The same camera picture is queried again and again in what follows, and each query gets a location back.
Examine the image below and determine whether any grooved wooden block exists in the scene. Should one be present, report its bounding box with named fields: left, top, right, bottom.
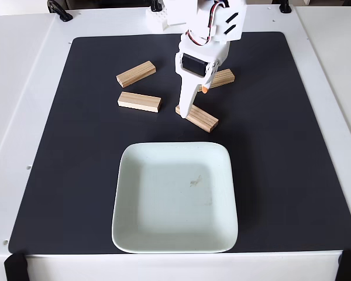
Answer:
left=197, top=68, right=236, bottom=92
left=116, top=60, right=157, bottom=88
left=175, top=100, right=219, bottom=133

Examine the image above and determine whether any smooth pale wooden block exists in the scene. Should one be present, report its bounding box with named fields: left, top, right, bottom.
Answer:
left=117, top=91, right=162, bottom=114

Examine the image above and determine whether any pale square ceramic plate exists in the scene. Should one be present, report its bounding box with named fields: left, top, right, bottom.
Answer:
left=111, top=142, right=239, bottom=254

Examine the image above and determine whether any black table mat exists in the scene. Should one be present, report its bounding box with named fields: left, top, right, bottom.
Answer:
left=8, top=31, right=351, bottom=255

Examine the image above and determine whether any red white black servo cable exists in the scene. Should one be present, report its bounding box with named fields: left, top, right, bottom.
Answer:
left=206, top=0, right=232, bottom=40
left=186, top=28, right=216, bottom=47

